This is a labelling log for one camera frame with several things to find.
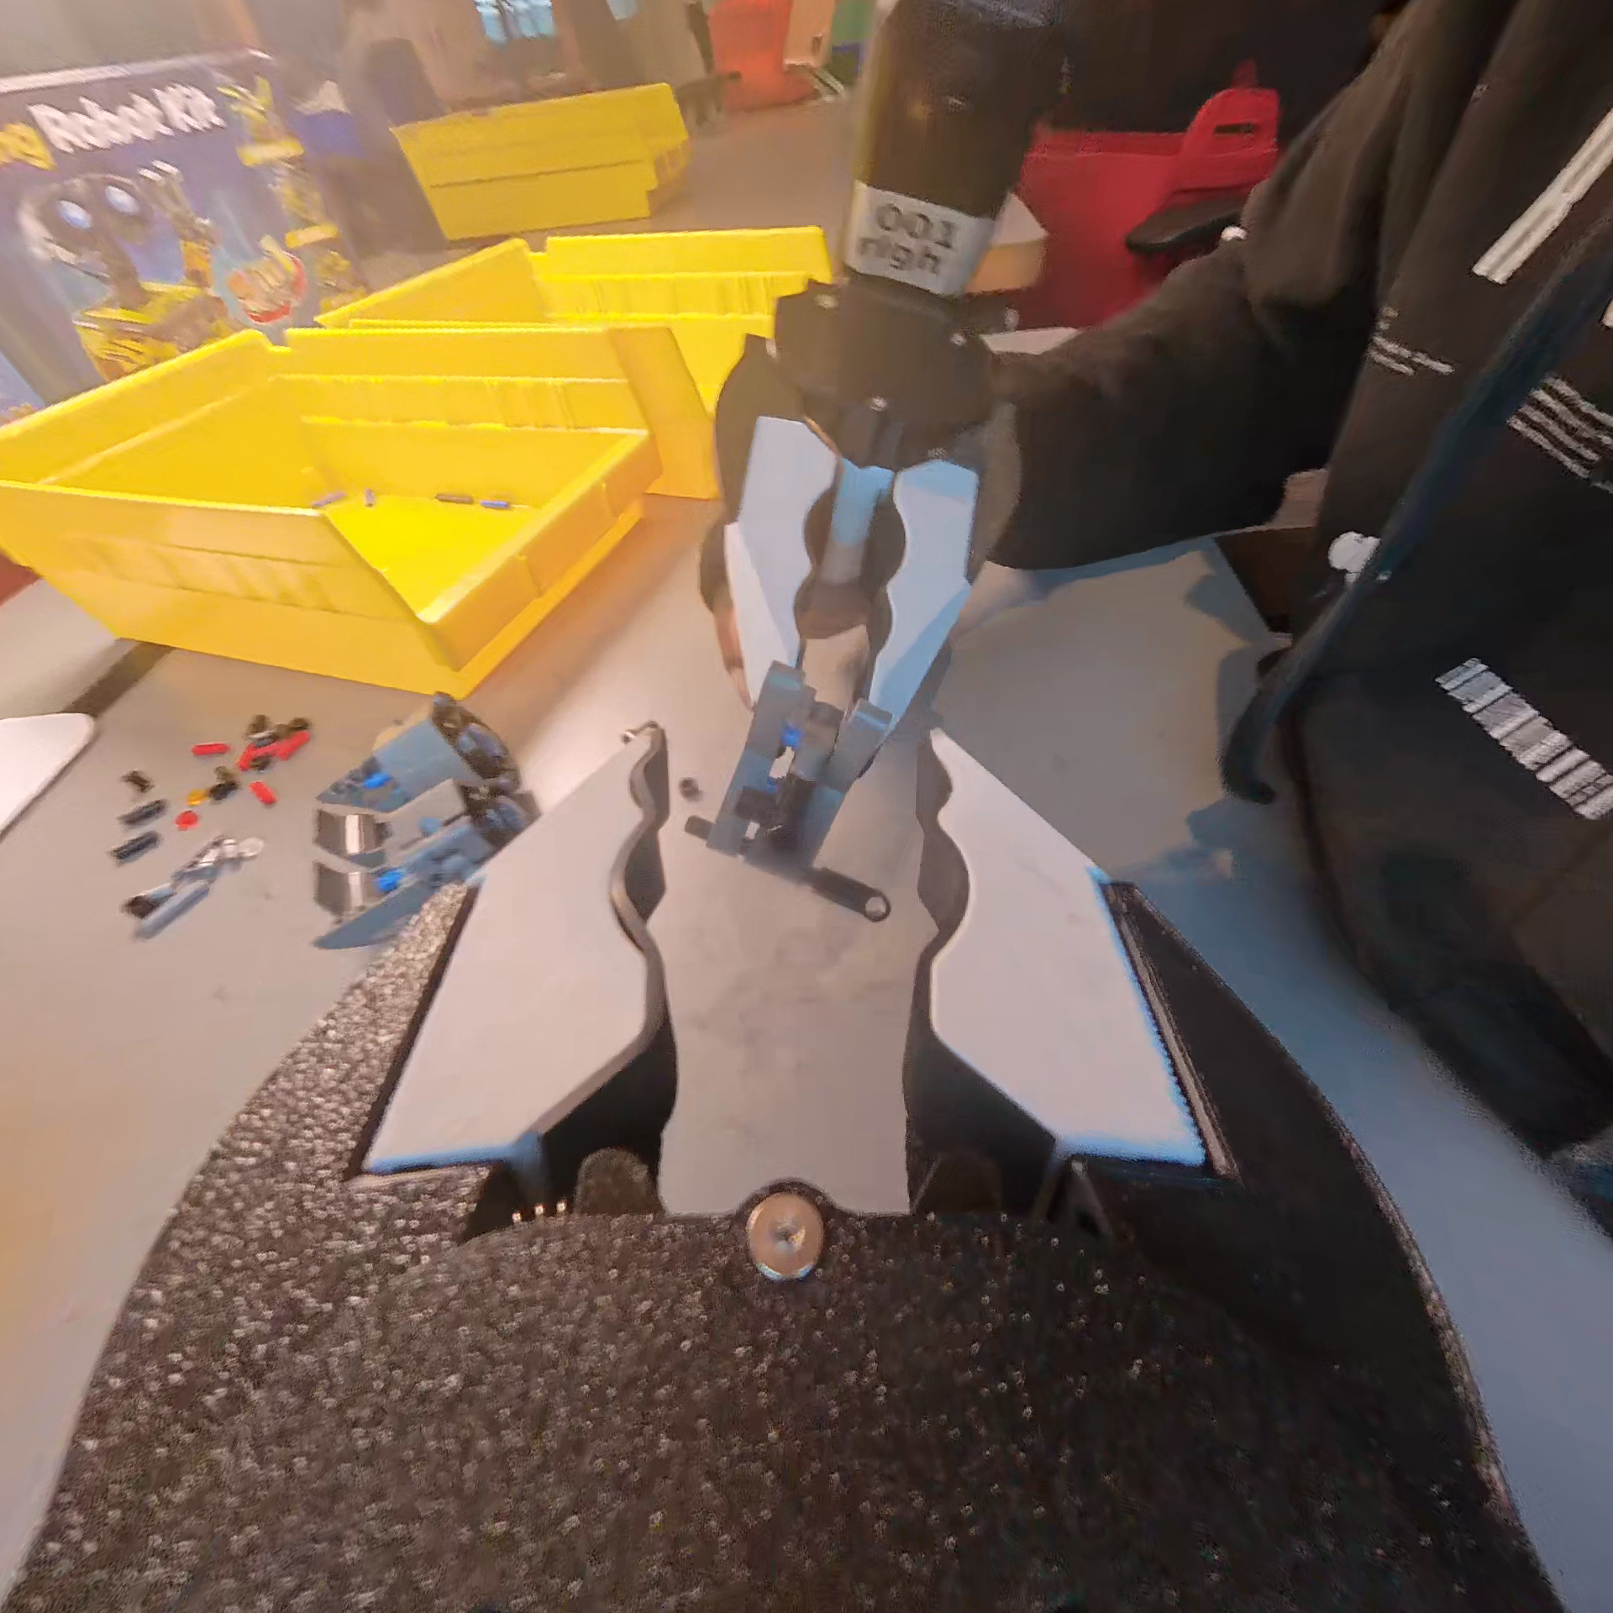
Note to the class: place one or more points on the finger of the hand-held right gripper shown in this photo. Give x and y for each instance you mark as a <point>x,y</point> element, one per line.
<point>940,567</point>
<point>769,556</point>

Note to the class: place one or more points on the small black brick connector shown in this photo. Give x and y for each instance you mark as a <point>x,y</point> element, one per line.
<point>643,732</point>

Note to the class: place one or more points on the large red armchair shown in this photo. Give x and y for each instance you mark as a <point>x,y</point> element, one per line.
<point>1109,189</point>

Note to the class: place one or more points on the black brick assembly coloured pins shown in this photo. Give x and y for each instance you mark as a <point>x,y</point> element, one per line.
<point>819,757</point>

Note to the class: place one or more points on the person's black hoodie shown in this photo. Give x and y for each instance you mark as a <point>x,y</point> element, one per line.
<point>1488,630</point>

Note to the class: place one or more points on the red chair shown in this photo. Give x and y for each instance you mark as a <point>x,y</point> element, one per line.
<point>758,51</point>

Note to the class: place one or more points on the small brick parts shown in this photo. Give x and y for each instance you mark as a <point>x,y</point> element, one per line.
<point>272,746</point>

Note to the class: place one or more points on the grey twin engine brick model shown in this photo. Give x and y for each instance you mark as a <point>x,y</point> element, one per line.
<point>416,782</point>

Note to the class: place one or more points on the grey desk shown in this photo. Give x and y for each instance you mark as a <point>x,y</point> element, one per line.
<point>1134,782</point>

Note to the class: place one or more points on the person's right hand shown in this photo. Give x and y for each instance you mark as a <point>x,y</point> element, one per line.
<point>731,650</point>

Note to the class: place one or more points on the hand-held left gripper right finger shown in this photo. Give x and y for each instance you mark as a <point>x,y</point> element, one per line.
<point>1059,1009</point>

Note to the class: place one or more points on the printed toy box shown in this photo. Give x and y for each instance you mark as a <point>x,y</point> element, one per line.
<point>126,227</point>

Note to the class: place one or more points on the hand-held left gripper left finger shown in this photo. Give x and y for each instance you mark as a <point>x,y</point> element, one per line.
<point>529,1009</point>

